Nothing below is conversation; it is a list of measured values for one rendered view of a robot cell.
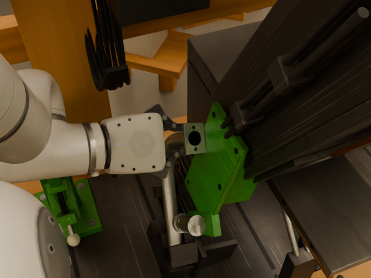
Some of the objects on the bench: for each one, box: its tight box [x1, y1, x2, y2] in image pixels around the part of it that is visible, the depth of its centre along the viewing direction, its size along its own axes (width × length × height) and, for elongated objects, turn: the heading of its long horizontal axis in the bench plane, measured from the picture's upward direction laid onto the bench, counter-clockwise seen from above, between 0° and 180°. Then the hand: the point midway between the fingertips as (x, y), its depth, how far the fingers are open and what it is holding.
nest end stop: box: [162, 256, 198, 268], centre depth 90 cm, size 4×7×6 cm, turn 111°
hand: (185, 139), depth 79 cm, fingers closed on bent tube, 3 cm apart
